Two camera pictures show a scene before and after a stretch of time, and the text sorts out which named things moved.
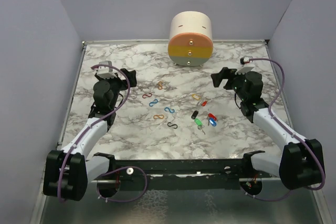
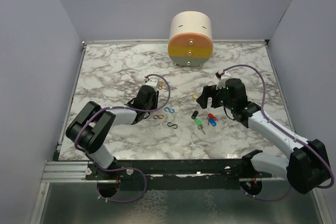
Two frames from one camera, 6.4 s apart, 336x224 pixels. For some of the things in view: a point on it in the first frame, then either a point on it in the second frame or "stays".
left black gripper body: x=116 y=84 -> x=153 y=105
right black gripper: x=227 y=73 -> x=208 y=92
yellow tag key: x=195 y=96 stays
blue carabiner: x=167 y=107 stays
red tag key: x=210 y=115 stays
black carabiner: x=167 y=124 stays
